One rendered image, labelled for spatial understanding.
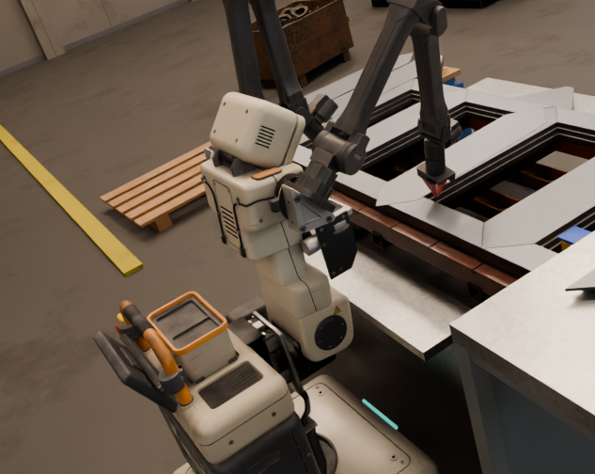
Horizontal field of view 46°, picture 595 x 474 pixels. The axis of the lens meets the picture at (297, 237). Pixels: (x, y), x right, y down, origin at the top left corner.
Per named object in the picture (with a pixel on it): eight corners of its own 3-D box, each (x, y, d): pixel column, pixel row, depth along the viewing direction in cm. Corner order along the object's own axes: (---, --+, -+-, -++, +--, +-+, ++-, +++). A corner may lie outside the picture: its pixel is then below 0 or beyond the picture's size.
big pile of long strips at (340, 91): (406, 60, 353) (404, 49, 350) (460, 69, 320) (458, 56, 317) (272, 124, 328) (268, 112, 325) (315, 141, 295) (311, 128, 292)
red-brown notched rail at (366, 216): (272, 170, 288) (267, 157, 286) (602, 340, 155) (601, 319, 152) (263, 174, 287) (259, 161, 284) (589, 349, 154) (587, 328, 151)
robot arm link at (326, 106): (279, 109, 206) (294, 114, 199) (304, 79, 207) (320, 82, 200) (305, 134, 213) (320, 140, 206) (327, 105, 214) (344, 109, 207)
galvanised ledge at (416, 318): (268, 197, 296) (265, 190, 294) (483, 323, 189) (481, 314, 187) (227, 217, 290) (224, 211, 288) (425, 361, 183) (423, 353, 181)
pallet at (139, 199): (242, 139, 557) (239, 126, 552) (297, 160, 490) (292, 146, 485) (103, 208, 515) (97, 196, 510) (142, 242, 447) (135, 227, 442)
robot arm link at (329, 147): (305, 164, 162) (323, 173, 159) (327, 125, 162) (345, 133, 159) (323, 177, 169) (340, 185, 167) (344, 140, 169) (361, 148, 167)
